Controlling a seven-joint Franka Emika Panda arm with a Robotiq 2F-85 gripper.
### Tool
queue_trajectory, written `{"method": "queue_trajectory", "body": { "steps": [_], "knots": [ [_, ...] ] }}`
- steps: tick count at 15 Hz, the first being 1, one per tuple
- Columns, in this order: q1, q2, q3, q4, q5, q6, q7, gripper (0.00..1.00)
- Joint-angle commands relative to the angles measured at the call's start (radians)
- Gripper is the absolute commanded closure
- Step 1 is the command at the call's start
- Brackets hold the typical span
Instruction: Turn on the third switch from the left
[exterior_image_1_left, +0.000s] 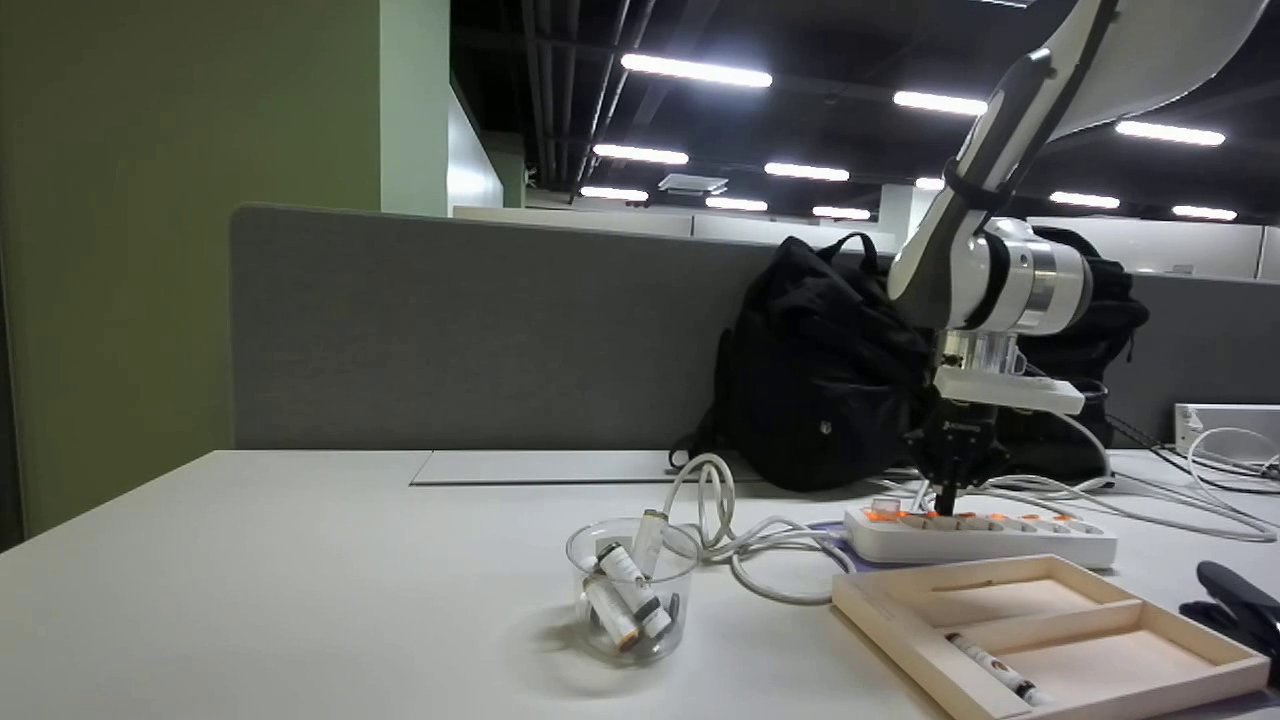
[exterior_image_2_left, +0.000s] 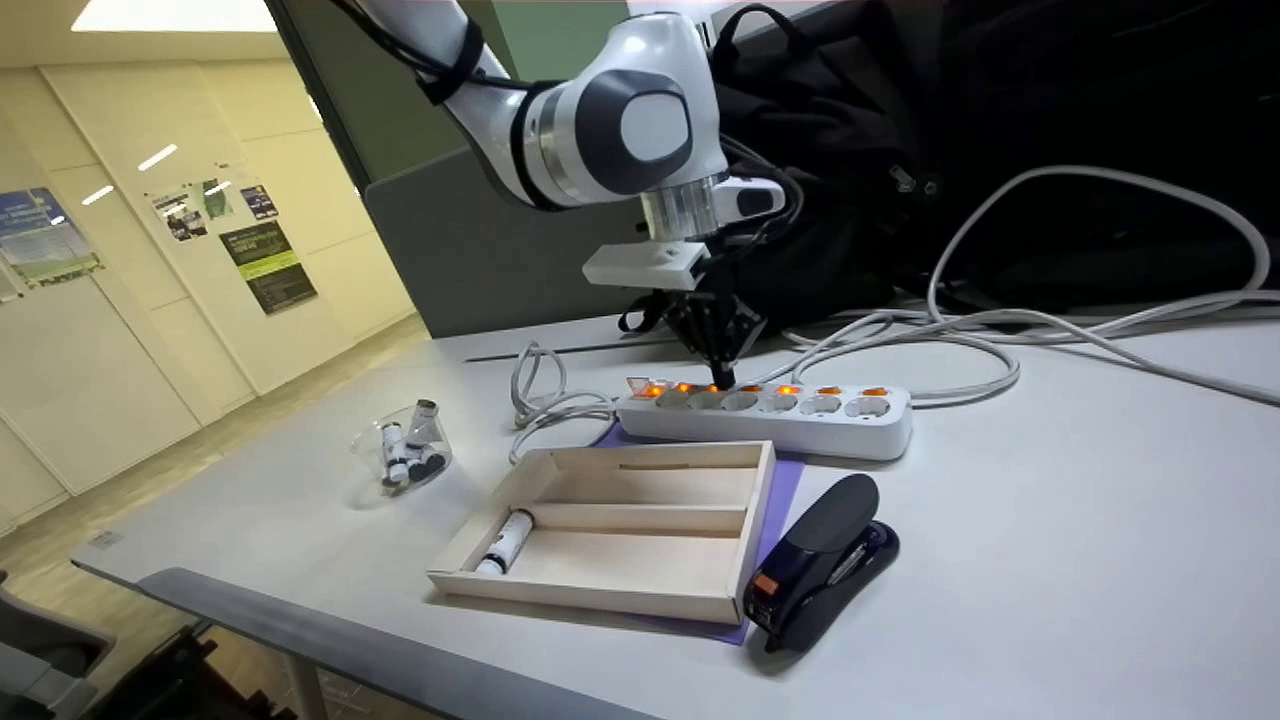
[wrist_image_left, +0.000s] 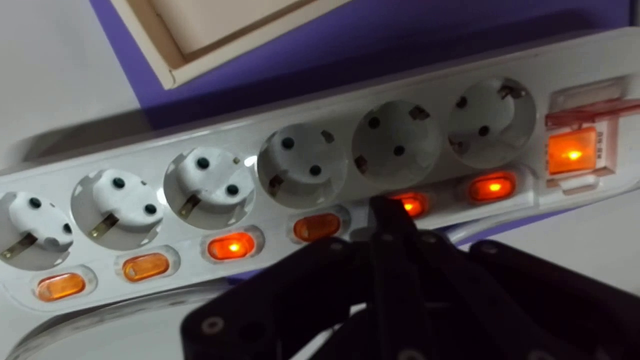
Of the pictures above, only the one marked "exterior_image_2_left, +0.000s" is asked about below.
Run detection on thick white looped cable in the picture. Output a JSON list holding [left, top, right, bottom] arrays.
[[923, 164, 1280, 351]]

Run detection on black stapler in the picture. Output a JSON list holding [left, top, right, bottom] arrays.
[[740, 471, 902, 658]]

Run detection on bundled white cable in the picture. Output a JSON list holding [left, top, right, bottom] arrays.
[[502, 341, 620, 467]]

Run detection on dark green wall poster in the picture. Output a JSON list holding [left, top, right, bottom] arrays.
[[217, 215, 318, 320]]

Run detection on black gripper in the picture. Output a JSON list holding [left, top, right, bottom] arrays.
[[653, 277, 772, 393]]

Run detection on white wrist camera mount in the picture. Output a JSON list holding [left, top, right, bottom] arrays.
[[578, 240, 713, 297]]

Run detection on black backpack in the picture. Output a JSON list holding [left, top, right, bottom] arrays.
[[617, 0, 943, 357]]

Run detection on thin grey cable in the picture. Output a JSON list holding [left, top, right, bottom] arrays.
[[463, 330, 695, 369]]

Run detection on wooden divided tray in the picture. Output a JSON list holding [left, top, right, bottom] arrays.
[[424, 437, 781, 630]]

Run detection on small white wall notice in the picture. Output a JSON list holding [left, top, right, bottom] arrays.
[[153, 194, 211, 245]]

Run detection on purple paper sheet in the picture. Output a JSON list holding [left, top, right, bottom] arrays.
[[589, 420, 809, 652]]

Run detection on white power strip cable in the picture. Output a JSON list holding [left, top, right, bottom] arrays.
[[755, 309, 1280, 414]]

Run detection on blue wall poster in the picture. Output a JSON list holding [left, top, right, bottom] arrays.
[[0, 184, 104, 291]]

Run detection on white marker black cap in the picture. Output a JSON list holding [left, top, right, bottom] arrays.
[[471, 507, 538, 582]]

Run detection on ceiling light panel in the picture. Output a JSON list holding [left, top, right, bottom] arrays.
[[69, 0, 281, 39]]

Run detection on black chair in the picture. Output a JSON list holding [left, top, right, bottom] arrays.
[[0, 572, 274, 720]]

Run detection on small dark wall notice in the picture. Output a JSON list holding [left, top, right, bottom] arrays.
[[237, 179, 284, 226]]

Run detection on white power strip orange switches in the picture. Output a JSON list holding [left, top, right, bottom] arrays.
[[608, 371, 921, 467]]

